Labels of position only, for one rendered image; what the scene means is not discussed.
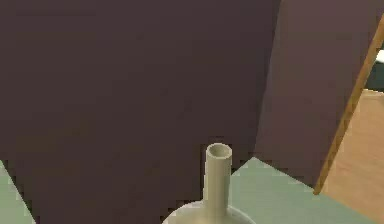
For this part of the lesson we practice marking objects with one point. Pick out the beige long-necked vase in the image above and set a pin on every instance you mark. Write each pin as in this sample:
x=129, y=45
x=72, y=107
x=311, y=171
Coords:
x=217, y=181

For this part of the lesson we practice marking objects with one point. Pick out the brown wooden door frame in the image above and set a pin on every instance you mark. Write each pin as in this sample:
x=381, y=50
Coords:
x=350, y=106

